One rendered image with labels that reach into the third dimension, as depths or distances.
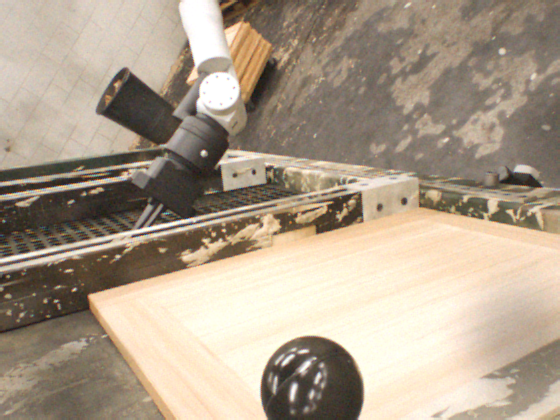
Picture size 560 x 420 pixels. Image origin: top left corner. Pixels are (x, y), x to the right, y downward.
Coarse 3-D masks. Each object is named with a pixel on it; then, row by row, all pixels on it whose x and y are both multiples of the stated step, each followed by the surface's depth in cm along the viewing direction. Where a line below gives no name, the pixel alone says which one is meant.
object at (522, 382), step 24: (528, 360) 39; (552, 360) 38; (480, 384) 36; (504, 384) 36; (528, 384) 36; (552, 384) 36; (432, 408) 34; (456, 408) 34; (480, 408) 34; (504, 408) 33; (528, 408) 33; (552, 408) 33
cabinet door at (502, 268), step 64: (256, 256) 74; (320, 256) 73; (384, 256) 70; (448, 256) 68; (512, 256) 66; (128, 320) 57; (192, 320) 56; (256, 320) 55; (320, 320) 53; (384, 320) 52; (448, 320) 51; (512, 320) 50; (192, 384) 43; (256, 384) 43; (384, 384) 41; (448, 384) 40
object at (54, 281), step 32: (320, 192) 87; (352, 192) 85; (384, 192) 88; (416, 192) 92; (192, 224) 75; (224, 224) 74; (256, 224) 77; (288, 224) 79; (320, 224) 82; (352, 224) 86; (32, 256) 65; (64, 256) 64; (96, 256) 65; (128, 256) 68; (160, 256) 70; (192, 256) 72; (224, 256) 75; (0, 288) 61; (32, 288) 62; (64, 288) 64; (96, 288) 66; (0, 320) 61; (32, 320) 63
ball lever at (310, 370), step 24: (312, 336) 19; (288, 360) 18; (312, 360) 18; (336, 360) 18; (264, 384) 19; (288, 384) 18; (312, 384) 18; (336, 384) 18; (360, 384) 19; (264, 408) 19; (288, 408) 18; (312, 408) 17; (336, 408) 18; (360, 408) 18
